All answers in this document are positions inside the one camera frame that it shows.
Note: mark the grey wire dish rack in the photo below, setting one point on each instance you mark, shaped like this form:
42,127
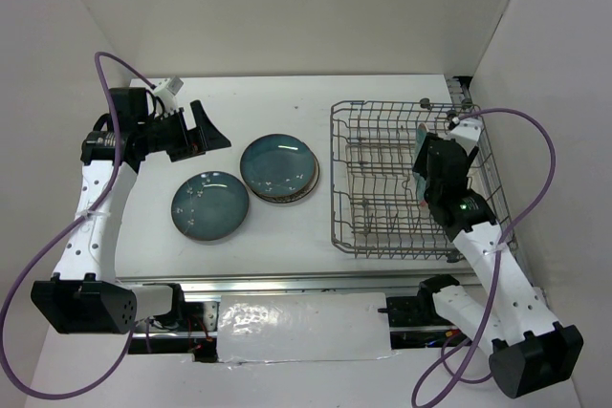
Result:
375,214

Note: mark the dark teal plate left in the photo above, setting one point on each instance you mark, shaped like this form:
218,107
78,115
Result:
210,206

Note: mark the red teal floral plate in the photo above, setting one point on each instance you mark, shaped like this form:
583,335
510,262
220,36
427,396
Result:
420,182

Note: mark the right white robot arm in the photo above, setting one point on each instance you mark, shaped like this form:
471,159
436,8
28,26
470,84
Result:
527,347

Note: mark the dark teal plate stacked top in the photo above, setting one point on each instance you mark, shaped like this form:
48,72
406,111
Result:
262,147

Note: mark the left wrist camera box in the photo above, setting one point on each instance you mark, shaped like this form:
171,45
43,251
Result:
165,95

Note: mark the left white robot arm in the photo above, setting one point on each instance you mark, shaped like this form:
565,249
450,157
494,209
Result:
84,294

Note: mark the aluminium mounting rail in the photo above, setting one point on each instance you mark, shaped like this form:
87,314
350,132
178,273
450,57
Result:
280,248

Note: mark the patterned plate under stack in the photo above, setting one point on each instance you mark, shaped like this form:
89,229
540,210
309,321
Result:
301,192

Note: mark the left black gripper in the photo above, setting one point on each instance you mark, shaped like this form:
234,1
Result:
195,141

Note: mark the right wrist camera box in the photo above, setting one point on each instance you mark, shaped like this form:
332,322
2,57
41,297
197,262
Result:
466,132

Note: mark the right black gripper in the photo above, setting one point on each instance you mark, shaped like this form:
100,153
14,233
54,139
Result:
421,164

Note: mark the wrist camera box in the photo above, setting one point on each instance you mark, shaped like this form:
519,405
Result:
165,95
466,132

